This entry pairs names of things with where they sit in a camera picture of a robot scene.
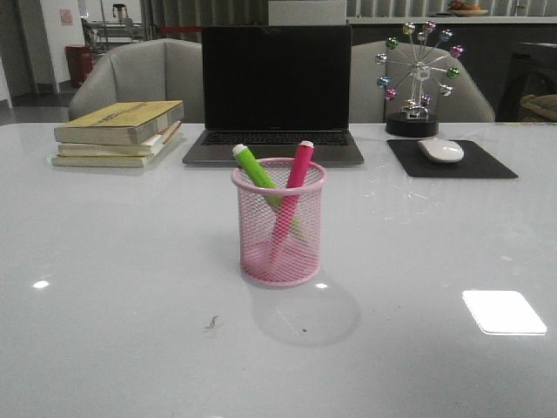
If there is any yellow top book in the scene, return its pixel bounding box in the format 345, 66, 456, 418
54, 100, 184, 145

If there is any colourful ferris wheel ornament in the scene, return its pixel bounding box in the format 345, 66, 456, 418
375, 20, 465, 138

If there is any black mouse pad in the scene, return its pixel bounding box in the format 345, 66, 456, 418
387, 138, 518, 179

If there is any green marker pen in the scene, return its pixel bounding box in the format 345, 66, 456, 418
232, 144, 304, 239

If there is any fruit bowl on counter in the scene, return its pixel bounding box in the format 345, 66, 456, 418
448, 0, 488, 17

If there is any red barrier belt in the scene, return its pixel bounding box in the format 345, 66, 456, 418
157, 25, 203, 34

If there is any grey open laptop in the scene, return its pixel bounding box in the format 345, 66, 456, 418
183, 25, 364, 166

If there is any pink mesh pen holder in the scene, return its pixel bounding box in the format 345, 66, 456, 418
232, 158, 327, 287

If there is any grey armchair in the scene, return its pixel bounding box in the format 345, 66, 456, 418
349, 41, 495, 123
68, 38, 205, 123

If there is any middle cream book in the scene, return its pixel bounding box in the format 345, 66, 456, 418
57, 121, 182, 157

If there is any pink marker pen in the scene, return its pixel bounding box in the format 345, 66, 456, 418
270, 140, 314, 264

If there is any white computer mouse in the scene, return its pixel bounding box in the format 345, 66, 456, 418
417, 138, 465, 163

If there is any red trash bin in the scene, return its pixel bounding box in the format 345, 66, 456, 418
65, 44, 93, 87

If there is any grey left armchair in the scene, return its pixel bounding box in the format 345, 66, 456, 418
68, 38, 205, 123

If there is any bottom yellow-edged book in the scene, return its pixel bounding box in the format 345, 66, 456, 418
50, 130, 179, 168

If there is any grey right armchair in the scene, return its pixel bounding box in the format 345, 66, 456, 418
349, 41, 495, 123

